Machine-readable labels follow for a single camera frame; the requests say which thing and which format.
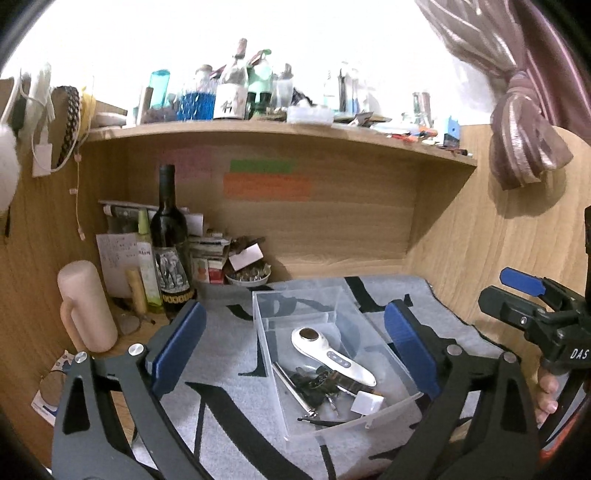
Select clear plastic storage box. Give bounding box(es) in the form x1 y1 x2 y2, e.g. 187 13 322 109
252 286 423 444

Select silver key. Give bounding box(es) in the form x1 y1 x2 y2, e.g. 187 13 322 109
325 393 339 417

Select black car key fob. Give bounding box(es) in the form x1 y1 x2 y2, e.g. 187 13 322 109
290 367 339 408

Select person's right hand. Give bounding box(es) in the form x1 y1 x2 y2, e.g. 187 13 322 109
535 367 559 426

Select eyeglasses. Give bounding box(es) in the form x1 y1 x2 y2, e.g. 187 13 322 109
109 298 155 336

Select small beige tube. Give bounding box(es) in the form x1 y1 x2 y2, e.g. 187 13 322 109
125 268 148 316

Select dark wine bottle elephant label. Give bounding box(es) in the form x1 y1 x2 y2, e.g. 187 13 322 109
150 164 197 318

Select grey mat with black letters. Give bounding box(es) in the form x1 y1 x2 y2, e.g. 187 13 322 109
162 276 501 479

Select white square tile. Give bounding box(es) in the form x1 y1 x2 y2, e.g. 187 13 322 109
351 391 385 416

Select pale pink mug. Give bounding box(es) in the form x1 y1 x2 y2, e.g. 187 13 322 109
57 260 118 353

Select stack of books and papers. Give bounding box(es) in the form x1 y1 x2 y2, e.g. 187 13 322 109
98 200 231 284

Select green slim bottle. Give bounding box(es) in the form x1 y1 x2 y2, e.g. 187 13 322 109
136 209 163 311

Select white handwritten paper note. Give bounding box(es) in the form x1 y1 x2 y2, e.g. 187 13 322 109
96 233 138 299

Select white bowl of small stones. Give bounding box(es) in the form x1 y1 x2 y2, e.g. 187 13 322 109
225 264 271 288

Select white small card box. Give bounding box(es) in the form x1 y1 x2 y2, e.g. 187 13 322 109
228 243 263 271

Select white handheld massager device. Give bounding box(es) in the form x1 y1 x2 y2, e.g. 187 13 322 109
290 327 378 387

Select silver metal pen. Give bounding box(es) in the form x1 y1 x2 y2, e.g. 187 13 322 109
273 362 318 418

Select pink sticky note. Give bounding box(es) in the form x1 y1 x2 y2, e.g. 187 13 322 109
156 147 212 182

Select orange sticky note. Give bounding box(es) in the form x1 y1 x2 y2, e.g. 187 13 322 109
223 173 312 201

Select wooden shelf board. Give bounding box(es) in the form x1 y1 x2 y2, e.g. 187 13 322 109
89 120 477 168

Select green sticky note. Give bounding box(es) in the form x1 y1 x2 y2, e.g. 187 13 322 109
229 159 296 175

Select pink tied curtain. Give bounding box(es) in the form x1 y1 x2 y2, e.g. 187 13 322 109
418 1 590 190

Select blue mesh bottle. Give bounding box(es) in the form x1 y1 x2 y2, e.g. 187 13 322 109
177 64 215 121

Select white label sake bottle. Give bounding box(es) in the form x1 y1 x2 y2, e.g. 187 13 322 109
213 38 249 120

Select white charger with cable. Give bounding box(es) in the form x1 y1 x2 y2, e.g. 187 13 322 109
18 68 82 179

